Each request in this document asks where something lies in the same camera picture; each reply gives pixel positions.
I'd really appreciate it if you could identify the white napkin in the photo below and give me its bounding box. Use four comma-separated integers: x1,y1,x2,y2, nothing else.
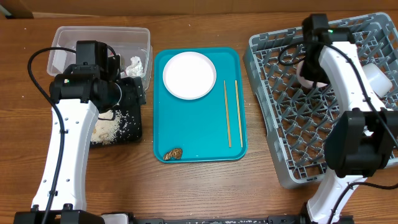
121,56,144,78

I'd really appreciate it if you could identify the large white plate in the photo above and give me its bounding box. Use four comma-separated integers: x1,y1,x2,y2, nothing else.
162,52,217,100

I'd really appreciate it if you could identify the brown food scrap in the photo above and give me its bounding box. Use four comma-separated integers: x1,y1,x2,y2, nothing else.
163,148,183,161

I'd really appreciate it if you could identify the pink bowl with rice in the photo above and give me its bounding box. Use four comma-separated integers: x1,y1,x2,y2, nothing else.
296,60,330,88

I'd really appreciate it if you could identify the white cup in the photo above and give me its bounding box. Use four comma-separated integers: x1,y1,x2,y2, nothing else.
363,63,392,98

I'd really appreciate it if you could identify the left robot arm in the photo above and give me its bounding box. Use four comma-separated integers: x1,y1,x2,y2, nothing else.
14,40,146,224

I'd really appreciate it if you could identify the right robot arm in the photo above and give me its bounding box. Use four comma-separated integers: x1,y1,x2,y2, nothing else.
297,14,397,223

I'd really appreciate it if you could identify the clear plastic waste bin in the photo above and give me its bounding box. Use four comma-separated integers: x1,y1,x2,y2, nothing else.
52,26,152,90

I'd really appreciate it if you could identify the grey dishwasher rack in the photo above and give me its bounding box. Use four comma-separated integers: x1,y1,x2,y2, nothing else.
243,12,397,189

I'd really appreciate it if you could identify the black plastic tray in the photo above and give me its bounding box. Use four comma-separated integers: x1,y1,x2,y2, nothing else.
89,74,143,148

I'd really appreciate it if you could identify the cooked rice pile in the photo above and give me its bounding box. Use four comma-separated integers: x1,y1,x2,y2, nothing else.
91,110,130,146

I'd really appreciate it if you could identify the teal serving tray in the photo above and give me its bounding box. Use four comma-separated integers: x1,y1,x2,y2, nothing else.
153,47,248,162

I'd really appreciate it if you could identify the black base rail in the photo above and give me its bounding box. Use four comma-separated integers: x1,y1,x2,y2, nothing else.
99,213,355,224

